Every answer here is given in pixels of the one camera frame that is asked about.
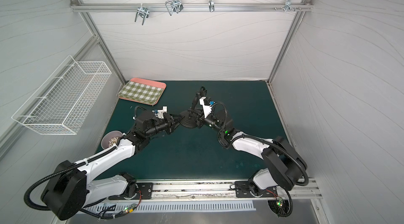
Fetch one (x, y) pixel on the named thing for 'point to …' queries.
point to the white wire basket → (61, 104)
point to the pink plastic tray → (148, 83)
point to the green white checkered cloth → (141, 92)
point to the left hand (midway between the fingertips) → (185, 118)
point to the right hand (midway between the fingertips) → (189, 109)
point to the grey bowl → (108, 136)
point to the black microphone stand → (189, 119)
